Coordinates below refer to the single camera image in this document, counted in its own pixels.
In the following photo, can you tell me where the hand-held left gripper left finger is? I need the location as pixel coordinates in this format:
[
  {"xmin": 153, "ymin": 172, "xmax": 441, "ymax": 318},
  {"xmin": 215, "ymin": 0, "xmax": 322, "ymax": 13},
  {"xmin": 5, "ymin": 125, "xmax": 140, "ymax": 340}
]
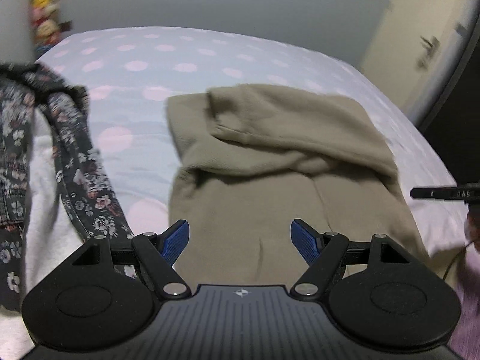
[{"xmin": 71, "ymin": 219, "xmax": 191, "ymax": 301}]

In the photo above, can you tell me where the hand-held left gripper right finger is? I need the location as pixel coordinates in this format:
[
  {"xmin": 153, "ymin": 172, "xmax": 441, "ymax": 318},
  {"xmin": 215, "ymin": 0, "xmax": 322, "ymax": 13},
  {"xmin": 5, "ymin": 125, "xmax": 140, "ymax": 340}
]
[{"xmin": 290, "ymin": 218, "xmax": 411, "ymax": 301}]

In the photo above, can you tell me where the beige fleece jacket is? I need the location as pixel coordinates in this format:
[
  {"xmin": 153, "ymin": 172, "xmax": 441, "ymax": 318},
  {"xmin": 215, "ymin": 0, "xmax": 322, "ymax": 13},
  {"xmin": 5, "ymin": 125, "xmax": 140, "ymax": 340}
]
[{"xmin": 165, "ymin": 83, "xmax": 432, "ymax": 287}]

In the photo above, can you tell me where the person's purple clothing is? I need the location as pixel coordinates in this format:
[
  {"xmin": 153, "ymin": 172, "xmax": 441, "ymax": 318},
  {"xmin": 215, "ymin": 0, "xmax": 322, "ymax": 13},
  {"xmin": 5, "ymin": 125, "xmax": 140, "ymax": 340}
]
[{"xmin": 450, "ymin": 210, "xmax": 480, "ymax": 360}]

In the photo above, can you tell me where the dark floral garment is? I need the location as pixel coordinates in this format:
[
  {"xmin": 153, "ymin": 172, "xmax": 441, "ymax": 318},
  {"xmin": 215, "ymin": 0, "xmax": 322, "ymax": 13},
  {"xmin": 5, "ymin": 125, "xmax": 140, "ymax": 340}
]
[{"xmin": 0, "ymin": 63, "xmax": 136, "ymax": 312}]

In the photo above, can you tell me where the white garment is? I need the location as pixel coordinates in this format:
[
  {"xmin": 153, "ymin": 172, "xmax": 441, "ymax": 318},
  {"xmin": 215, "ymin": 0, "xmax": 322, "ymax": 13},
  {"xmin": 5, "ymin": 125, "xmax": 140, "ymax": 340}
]
[{"xmin": 0, "ymin": 112, "xmax": 81, "ymax": 360}]

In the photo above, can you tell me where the cream door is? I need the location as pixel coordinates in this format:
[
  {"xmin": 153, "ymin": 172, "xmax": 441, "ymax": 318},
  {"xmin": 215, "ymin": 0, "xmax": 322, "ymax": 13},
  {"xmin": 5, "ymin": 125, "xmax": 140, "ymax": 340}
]
[{"xmin": 360, "ymin": 0, "xmax": 480, "ymax": 124}]

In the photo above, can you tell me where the clear tube of plush toys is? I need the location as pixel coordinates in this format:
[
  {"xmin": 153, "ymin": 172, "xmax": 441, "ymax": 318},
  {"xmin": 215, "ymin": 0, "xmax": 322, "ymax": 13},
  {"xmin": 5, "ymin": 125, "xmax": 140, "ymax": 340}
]
[{"xmin": 30, "ymin": 0, "xmax": 62, "ymax": 47}]

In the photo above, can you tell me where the black cable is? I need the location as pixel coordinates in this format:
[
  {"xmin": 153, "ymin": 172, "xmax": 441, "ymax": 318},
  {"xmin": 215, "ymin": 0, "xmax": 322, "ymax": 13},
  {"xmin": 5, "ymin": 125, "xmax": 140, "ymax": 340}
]
[{"xmin": 442, "ymin": 242, "xmax": 474, "ymax": 282}]

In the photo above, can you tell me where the metal door handle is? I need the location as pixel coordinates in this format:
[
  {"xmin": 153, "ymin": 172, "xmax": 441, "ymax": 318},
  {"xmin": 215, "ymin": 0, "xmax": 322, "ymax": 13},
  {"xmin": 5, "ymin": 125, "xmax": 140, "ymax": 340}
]
[{"xmin": 417, "ymin": 35, "xmax": 441, "ymax": 70}]

